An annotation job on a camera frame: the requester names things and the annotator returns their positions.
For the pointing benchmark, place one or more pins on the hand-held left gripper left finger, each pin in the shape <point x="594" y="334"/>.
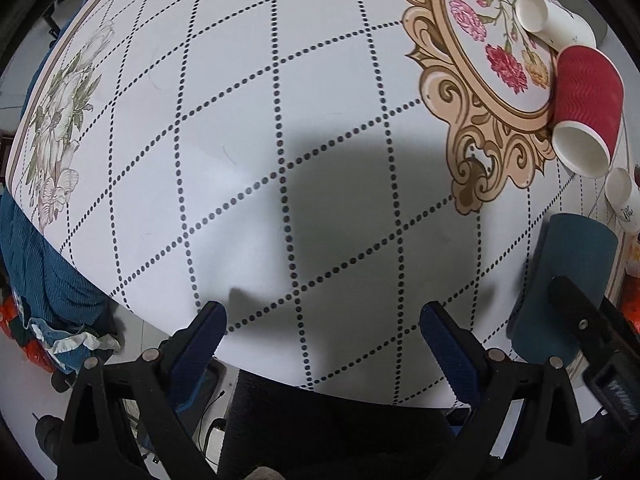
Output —
<point x="200" y="342"/>

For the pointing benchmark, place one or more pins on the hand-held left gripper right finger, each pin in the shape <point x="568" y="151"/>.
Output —
<point x="450" y="350"/>

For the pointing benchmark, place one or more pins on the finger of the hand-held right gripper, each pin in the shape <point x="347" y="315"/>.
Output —
<point x="582" y="310"/>

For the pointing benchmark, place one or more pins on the dark teal paper cup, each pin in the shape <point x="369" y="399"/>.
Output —
<point x="555" y="260"/>

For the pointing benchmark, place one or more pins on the small white printed cup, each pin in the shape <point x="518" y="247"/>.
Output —
<point x="624" y="200"/>

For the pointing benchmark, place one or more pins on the red ripple paper cup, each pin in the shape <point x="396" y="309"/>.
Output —
<point x="590" y="90"/>

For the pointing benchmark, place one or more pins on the white paper cup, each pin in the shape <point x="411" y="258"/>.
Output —
<point x="560" y="22"/>

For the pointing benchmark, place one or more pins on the orange red bag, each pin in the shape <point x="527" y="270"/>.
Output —
<point x="22" y="340"/>

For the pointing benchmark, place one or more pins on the floral dotted tablecloth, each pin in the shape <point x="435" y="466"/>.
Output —
<point x="300" y="135"/>

